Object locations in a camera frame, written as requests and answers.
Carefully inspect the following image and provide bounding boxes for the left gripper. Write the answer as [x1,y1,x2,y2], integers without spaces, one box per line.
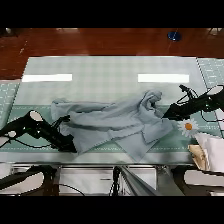
[49,129,79,154]

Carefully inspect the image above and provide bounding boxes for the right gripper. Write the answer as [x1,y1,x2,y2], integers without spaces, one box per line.
[161,97,203,121]

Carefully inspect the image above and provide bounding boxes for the light blue shirt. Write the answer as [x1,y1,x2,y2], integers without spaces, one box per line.
[50,88,175,163]

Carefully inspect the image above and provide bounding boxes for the tan garment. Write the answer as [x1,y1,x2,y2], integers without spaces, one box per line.
[187,144,207,172]

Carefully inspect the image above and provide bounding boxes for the white garment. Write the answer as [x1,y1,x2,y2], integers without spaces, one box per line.
[194,132,224,177]

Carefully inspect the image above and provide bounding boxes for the blue round object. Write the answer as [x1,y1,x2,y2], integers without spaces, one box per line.
[167,30,183,42]

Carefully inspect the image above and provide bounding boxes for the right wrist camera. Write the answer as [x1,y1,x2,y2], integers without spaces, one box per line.
[178,83,198,102]

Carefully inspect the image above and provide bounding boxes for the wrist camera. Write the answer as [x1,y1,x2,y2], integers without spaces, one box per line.
[50,114,72,130]
[178,83,198,102]

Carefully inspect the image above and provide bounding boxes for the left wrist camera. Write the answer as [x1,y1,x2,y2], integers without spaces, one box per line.
[50,114,72,130]

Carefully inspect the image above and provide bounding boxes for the black cable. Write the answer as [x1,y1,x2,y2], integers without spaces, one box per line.
[3,137,54,150]
[109,165,123,197]

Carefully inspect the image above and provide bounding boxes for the silver frame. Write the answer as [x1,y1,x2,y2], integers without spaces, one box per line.
[0,161,224,197]

